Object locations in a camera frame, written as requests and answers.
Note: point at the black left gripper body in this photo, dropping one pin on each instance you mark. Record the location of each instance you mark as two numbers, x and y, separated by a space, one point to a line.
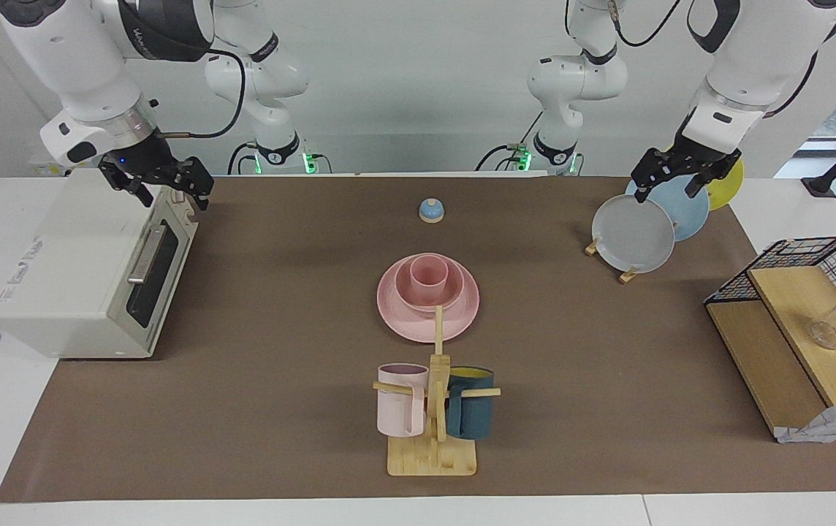
688 157

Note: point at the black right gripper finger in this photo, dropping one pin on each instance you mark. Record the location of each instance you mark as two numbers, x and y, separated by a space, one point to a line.
197 183
142 193

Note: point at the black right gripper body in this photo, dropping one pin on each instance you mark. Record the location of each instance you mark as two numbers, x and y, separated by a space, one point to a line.
142 162

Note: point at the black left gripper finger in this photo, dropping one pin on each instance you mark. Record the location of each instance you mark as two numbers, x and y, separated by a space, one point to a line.
644 179
699 183

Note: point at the pink bowl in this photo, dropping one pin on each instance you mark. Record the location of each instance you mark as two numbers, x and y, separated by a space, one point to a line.
454 296

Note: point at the pink tumbler cup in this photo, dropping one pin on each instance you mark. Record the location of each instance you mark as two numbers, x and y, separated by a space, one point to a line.
429 281

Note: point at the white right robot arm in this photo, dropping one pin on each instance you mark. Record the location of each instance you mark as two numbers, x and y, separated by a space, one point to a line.
89 66

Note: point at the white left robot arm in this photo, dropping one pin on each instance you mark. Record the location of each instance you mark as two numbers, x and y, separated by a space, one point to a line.
747 66

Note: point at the yellow plate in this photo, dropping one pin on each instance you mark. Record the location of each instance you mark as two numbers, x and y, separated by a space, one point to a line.
728 188

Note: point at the light blue plate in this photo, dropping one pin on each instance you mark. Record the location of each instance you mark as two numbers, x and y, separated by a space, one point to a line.
688 212

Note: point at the grey plate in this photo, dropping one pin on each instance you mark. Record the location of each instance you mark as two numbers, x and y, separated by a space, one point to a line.
631 234

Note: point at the wooden plate rack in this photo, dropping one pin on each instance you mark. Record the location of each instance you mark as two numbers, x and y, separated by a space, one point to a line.
628 276

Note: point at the white toaster oven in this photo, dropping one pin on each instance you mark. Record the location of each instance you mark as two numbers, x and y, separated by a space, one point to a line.
67 277

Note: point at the clear glass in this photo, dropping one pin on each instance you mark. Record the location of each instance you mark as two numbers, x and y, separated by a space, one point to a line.
825 334

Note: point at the brown table mat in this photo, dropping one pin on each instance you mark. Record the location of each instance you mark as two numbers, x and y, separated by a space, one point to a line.
279 409

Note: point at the pink speckled plate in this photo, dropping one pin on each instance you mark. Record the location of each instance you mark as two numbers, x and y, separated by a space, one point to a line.
403 321

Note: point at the dark teal mug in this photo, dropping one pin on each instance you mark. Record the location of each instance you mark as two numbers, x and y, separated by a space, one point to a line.
470 413

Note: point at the pale pink mug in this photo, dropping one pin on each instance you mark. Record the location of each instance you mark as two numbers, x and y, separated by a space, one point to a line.
400 413

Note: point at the wooden mug tree stand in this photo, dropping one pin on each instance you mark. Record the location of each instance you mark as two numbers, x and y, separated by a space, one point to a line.
432 456

